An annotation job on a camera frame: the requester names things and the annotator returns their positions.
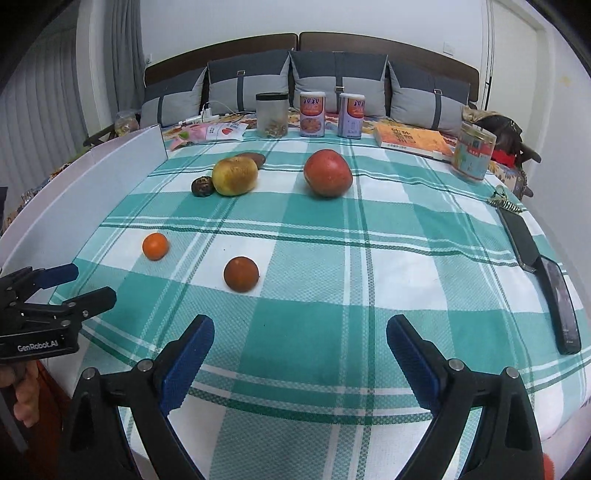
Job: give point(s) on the black smartphone with lit screen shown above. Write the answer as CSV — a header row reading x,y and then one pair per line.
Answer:
x,y
559,304

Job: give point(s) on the small brown sweet potato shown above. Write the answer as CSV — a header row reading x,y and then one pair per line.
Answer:
x,y
256,159

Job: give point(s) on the striped hair clip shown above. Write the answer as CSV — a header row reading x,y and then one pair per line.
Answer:
x,y
505,201

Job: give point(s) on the white charger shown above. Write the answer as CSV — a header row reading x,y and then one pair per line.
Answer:
x,y
206,112

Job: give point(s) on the white door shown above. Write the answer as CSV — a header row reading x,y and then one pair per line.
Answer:
x,y
512,55

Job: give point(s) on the dark round fruit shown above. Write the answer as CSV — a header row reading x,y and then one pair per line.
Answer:
x,y
202,186

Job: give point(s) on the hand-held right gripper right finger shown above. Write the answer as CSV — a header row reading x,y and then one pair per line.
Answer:
x,y
411,364

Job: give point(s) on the orange tangerine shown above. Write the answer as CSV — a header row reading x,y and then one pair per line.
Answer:
x,y
155,246

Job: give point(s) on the black phone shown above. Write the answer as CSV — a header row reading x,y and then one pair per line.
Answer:
x,y
519,240

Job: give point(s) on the blue and orange labelled can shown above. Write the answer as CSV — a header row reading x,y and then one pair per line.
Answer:
x,y
351,116

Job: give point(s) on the green white plaid cloth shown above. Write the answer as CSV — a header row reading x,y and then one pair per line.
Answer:
x,y
323,277

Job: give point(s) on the white snack packet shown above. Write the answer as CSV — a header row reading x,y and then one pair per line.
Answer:
x,y
226,131

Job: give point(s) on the person's left hand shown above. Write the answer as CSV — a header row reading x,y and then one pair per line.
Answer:
x,y
27,397

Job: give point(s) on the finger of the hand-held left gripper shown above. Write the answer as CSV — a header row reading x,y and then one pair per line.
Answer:
x,y
57,274
92,302

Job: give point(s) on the white box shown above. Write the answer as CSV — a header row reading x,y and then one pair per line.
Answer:
x,y
69,198

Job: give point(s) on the dark bag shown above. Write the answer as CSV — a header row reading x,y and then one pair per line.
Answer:
x,y
503,129

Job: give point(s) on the reddish brown passion fruit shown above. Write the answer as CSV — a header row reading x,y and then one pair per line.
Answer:
x,y
241,274

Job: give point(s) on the clear jar with black lid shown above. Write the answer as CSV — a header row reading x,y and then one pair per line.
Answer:
x,y
271,115

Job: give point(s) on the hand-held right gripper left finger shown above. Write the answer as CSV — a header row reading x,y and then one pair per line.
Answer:
x,y
189,364

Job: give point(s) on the orange book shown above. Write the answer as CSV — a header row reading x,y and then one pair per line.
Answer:
x,y
413,140

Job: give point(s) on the grey curtain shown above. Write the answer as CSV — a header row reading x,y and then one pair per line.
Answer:
x,y
69,69

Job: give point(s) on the yellow apple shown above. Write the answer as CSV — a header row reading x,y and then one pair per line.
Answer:
x,y
234,176

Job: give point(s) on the white wall switch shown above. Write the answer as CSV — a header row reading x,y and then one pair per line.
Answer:
x,y
449,48

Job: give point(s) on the clear jar with printed label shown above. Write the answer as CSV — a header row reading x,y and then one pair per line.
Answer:
x,y
473,153

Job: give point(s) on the clear bag of snacks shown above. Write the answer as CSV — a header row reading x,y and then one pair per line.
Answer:
x,y
127,123

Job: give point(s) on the grey pillow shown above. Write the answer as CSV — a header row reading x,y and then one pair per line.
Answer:
x,y
337,78
249,83
427,99
173,101

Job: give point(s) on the pink snack packet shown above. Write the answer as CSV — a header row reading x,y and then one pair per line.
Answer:
x,y
187,137

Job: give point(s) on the red apple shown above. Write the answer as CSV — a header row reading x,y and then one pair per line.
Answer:
x,y
328,174

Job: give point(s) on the dark wooden chair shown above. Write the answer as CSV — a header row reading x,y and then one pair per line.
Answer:
x,y
98,136

